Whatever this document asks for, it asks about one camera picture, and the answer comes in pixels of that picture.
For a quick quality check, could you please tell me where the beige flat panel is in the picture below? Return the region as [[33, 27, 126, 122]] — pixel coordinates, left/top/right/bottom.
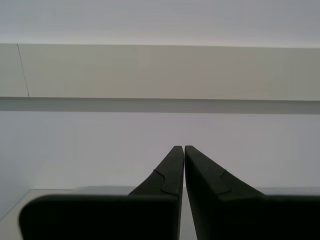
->
[[0, 42, 320, 102]]

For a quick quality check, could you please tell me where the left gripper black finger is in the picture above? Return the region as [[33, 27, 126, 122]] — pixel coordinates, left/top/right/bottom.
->
[[18, 145, 185, 240], [184, 145, 320, 240]]

